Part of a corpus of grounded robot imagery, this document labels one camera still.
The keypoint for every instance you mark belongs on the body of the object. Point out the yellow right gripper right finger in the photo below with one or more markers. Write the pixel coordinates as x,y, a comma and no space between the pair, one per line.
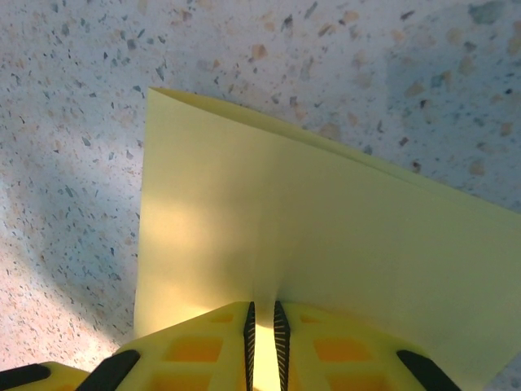
338,358

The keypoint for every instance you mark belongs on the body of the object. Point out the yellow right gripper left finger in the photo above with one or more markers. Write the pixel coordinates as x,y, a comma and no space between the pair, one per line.
195,358

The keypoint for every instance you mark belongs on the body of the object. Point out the yellow paper sheet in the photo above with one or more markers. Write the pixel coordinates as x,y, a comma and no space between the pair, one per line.
285,203

